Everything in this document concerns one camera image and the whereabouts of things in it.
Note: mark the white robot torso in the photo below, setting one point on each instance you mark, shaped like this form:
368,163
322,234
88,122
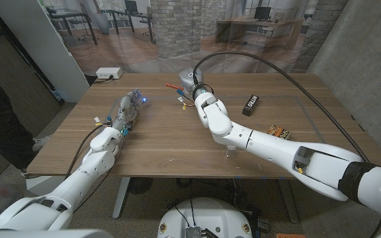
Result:
205,216

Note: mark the white power box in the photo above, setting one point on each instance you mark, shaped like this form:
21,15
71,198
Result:
108,73

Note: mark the clear jar with white lid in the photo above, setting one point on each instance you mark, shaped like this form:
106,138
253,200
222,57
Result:
231,152

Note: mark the orange flat object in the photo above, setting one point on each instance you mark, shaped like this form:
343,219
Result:
289,235

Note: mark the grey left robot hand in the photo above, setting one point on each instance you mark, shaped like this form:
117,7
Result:
126,107

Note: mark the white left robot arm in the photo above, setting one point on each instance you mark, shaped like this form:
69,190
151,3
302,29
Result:
74,180

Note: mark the white partition panel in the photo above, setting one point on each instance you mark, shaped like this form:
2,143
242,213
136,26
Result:
45,43

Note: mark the black round fan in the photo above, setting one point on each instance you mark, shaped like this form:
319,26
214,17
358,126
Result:
140,185

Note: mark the printed office backdrop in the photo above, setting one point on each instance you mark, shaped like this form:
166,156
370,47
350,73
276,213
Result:
177,33

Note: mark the black Nitro bar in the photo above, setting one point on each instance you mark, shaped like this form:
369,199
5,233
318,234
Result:
250,105

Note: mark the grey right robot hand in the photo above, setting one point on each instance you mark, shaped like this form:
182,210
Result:
190,79

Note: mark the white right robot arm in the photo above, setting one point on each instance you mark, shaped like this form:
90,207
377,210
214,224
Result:
276,148

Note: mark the white table leg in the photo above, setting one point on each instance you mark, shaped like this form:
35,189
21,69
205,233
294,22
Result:
289,201
121,198

